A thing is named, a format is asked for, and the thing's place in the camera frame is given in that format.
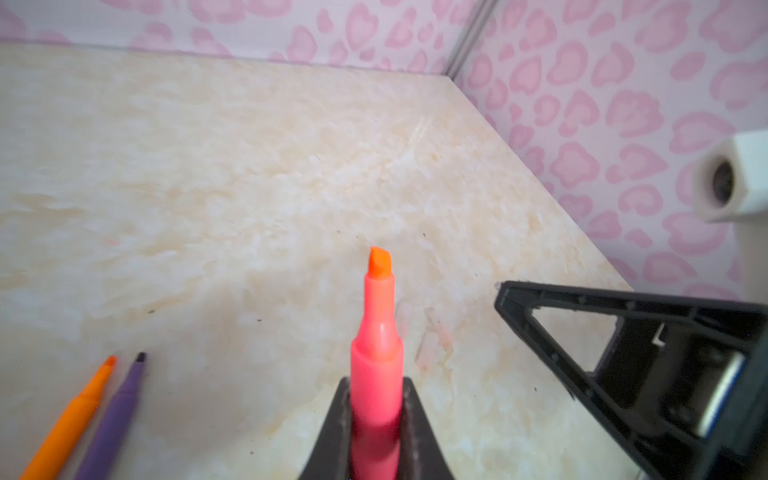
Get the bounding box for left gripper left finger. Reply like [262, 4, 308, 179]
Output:
[298, 377, 353, 480]

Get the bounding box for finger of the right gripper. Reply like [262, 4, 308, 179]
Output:
[495, 281, 767, 479]

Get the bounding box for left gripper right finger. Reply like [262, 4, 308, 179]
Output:
[398, 377, 454, 480]

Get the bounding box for pink pen group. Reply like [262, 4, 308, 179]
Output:
[350, 247, 404, 479]

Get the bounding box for purple pen group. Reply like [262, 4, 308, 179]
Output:
[75, 352, 147, 480]

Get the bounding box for orange pen left group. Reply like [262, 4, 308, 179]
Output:
[21, 355, 117, 480]

